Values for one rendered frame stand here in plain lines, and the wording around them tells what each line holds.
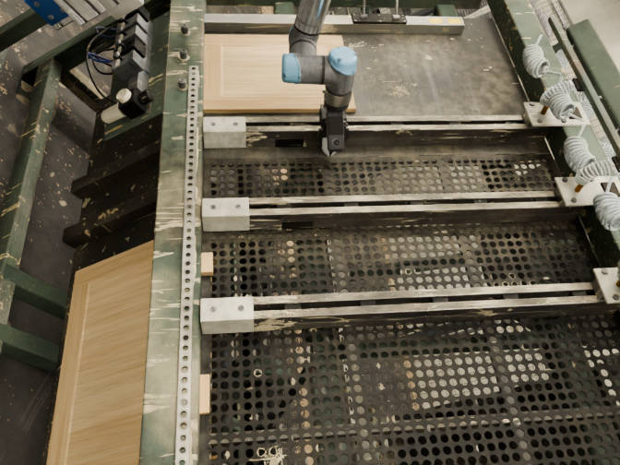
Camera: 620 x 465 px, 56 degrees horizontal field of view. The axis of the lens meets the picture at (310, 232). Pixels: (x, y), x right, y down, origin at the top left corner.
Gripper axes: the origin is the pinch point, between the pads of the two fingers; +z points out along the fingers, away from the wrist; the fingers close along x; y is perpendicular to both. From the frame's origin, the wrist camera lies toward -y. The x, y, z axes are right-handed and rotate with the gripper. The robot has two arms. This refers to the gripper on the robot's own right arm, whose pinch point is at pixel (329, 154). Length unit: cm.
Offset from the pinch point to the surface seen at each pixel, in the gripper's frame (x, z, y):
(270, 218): 19.2, -2.8, -25.4
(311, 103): 3.6, 0.1, 22.6
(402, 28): -34, -1, 62
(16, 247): 100, 36, -6
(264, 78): 18.2, 0.3, 34.8
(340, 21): -11, -3, 63
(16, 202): 102, 34, 11
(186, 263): 41, -2, -39
